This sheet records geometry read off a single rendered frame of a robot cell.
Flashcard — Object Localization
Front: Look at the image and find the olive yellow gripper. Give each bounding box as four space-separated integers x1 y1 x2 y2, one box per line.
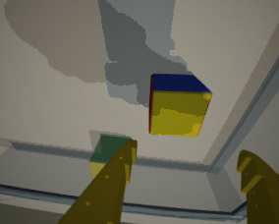
57 140 279 224

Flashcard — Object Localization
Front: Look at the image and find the grey side wall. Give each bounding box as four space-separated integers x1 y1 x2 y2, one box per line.
211 62 279 216

